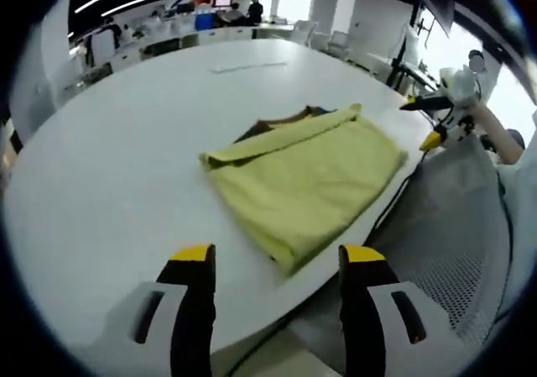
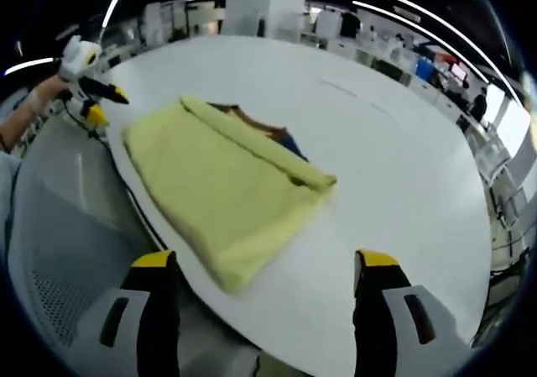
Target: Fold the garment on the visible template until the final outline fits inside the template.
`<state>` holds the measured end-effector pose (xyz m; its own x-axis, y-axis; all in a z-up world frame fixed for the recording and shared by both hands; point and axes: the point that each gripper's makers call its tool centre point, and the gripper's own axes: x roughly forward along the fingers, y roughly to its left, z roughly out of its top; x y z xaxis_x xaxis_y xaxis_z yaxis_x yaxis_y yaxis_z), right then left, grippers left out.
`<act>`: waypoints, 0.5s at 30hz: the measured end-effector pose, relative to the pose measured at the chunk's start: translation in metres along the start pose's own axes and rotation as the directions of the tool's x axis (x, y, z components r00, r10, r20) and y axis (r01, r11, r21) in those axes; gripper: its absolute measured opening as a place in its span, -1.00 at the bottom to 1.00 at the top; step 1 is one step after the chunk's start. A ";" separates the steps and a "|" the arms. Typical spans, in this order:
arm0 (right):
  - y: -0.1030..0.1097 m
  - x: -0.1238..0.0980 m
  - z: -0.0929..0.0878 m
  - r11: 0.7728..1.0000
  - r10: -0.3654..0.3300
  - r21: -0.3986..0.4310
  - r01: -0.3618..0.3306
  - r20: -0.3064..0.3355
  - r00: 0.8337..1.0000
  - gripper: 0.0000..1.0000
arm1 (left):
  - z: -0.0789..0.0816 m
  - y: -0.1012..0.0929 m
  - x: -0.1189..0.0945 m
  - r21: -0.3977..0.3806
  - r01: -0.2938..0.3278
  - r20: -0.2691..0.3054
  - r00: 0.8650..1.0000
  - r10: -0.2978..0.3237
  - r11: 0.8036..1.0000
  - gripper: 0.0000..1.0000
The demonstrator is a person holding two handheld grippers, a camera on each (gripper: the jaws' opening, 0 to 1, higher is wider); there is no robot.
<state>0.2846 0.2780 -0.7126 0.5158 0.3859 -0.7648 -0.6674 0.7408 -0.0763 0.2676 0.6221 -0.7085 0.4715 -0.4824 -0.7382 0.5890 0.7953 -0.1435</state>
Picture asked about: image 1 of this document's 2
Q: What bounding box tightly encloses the white square pillar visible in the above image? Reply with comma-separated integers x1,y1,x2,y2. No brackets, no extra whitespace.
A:
308,0,360,38
11,0,71,134

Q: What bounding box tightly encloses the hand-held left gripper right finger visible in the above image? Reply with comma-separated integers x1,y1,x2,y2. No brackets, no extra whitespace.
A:
338,243,462,377

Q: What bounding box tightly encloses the grey mesh chair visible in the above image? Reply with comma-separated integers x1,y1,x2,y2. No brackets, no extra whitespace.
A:
368,135,512,348

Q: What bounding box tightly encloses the yellow garment with blue sleeve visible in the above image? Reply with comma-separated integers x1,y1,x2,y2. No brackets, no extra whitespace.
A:
197,102,409,278

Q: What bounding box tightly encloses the row of white office chairs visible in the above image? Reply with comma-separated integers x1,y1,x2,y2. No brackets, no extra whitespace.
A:
292,19,356,61

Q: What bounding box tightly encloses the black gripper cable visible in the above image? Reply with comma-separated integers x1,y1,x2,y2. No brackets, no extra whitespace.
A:
217,149,431,377

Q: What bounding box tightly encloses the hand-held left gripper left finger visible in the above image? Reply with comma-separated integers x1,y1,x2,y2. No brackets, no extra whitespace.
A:
104,243,217,377

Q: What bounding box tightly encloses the black metal stand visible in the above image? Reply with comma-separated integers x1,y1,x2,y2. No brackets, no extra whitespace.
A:
388,15,441,99

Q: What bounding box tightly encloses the blue bin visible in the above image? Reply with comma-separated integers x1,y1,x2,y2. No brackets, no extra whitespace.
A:
194,11,216,30

